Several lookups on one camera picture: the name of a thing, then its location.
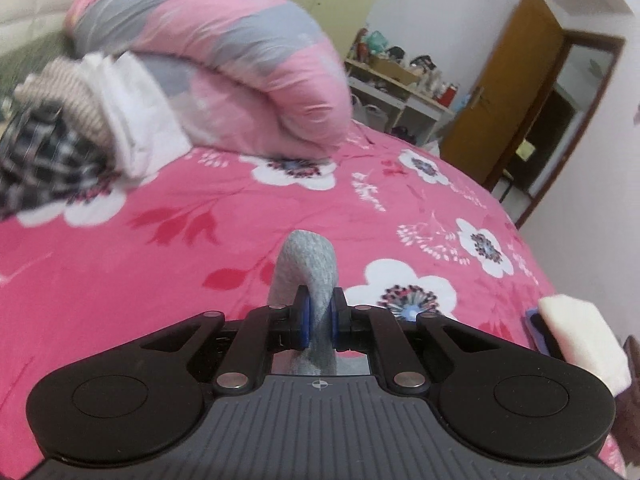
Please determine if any white shelf desk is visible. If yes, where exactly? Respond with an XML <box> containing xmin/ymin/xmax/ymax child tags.
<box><xmin>344</xmin><ymin>57</ymin><xmax>457</xmax><ymax>145</ymax></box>

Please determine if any pink grey rolled quilt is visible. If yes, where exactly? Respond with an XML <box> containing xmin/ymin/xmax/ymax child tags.
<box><xmin>65</xmin><ymin>0</ymin><xmax>352</xmax><ymax>162</ymax></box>

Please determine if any wooden door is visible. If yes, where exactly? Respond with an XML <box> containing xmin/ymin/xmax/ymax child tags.
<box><xmin>440</xmin><ymin>0</ymin><xmax>567</xmax><ymax>192</ymax></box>

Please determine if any green checked pillow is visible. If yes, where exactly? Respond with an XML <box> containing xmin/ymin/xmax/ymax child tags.
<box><xmin>0</xmin><ymin>30</ymin><xmax>76</xmax><ymax>126</ymax></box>

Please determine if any white plastic bag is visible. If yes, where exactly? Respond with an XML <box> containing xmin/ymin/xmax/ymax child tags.
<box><xmin>352</xmin><ymin>94</ymin><xmax>388</xmax><ymax>131</ymax></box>

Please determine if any pink floral blanket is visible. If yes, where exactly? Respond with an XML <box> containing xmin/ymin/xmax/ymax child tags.
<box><xmin>0</xmin><ymin>120</ymin><xmax>640</xmax><ymax>476</ymax></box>

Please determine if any beige knit garment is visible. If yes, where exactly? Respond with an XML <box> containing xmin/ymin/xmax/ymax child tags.
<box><xmin>14</xmin><ymin>57</ymin><xmax>112</xmax><ymax>147</ymax></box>

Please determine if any plaid garment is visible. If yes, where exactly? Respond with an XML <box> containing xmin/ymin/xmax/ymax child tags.
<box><xmin>0</xmin><ymin>102</ymin><xmax>127</xmax><ymax>222</ymax></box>

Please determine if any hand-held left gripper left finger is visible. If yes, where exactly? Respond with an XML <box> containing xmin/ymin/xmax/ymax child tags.
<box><xmin>142</xmin><ymin>286</ymin><xmax>313</xmax><ymax>395</ymax></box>

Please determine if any cardboard box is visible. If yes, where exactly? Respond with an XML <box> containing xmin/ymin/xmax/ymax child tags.
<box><xmin>367</xmin><ymin>55</ymin><xmax>422</xmax><ymax>86</ymax></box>

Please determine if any dark brown door frame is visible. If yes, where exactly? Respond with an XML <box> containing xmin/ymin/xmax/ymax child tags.
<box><xmin>500</xmin><ymin>30</ymin><xmax>627</xmax><ymax>231</ymax></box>

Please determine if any folded white sweater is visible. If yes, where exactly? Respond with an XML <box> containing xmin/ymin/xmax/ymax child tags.
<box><xmin>537</xmin><ymin>296</ymin><xmax>633</xmax><ymax>397</ymax></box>

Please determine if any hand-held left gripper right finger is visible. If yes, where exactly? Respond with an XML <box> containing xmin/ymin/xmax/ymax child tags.
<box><xmin>332</xmin><ymin>287</ymin><xmax>501</xmax><ymax>395</ymax></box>

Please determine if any white garment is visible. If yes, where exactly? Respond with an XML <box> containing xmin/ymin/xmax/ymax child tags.
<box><xmin>80</xmin><ymin>52</ymin><xmax>193</xmax><ymax>181</ymax></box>

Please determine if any pink white headboard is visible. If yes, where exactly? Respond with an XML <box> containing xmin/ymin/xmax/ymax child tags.
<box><xmin>0</xmin><ymin>0</ymin><xmax>133</xmax><ymax>56</ymax></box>

